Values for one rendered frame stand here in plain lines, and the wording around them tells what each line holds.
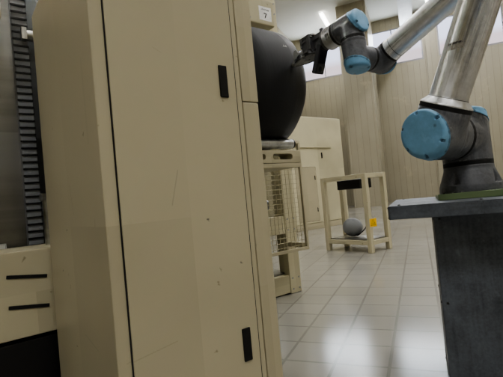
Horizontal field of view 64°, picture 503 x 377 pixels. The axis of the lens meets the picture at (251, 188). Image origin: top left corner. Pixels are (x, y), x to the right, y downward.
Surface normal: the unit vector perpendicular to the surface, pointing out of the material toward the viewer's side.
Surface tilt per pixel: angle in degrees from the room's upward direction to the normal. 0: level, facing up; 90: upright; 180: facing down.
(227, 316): 90
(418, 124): 93
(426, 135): 93
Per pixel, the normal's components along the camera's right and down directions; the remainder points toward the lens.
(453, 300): -0.38, 0.02
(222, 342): 0.60, -0.07
